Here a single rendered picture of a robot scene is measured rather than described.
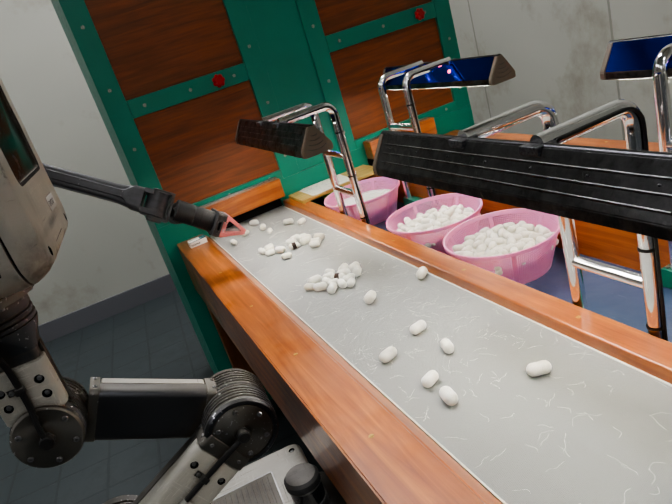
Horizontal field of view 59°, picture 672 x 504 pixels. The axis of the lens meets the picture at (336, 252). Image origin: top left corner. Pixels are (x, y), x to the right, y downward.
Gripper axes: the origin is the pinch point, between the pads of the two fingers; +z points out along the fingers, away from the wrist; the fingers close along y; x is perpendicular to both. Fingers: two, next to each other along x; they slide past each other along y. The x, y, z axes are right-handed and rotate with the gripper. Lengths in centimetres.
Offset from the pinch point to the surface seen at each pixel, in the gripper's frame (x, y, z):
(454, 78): -62, -13, 40
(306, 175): -23, 49, 32
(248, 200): -7.2, 42.4, 11.6
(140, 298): 84, 230, 22
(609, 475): 4, -117, 16
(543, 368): -3, -98, 21
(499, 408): 4, -98, 15
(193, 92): -35, 48, -17
